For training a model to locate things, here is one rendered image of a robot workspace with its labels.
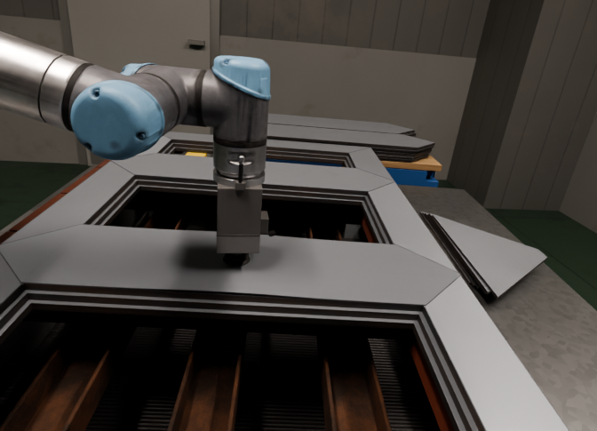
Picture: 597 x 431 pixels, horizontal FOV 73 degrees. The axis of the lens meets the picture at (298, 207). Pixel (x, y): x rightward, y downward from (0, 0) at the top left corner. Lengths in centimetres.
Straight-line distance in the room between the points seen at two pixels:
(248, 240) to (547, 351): 52
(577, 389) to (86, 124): 73
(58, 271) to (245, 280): 27
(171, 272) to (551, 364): 61
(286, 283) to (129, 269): 23
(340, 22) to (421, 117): 108
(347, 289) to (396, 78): 316
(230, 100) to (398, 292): 37
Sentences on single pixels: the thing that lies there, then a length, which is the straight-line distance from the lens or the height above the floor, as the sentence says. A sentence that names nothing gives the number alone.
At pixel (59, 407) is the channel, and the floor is 68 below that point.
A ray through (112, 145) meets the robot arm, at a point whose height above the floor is 108.
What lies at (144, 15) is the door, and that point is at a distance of 349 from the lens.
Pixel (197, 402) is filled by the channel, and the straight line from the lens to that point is 68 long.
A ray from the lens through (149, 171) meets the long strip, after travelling 105.
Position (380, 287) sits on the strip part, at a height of 85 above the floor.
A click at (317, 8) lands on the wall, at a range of 351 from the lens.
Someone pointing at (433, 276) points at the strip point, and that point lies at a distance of 70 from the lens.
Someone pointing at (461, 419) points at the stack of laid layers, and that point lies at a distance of 53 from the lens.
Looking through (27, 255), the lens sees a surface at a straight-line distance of 74.
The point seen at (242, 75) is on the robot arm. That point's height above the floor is 114.
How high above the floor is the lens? 120
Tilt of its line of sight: 24 degrees down
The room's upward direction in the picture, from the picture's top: 5 degrees clockwise
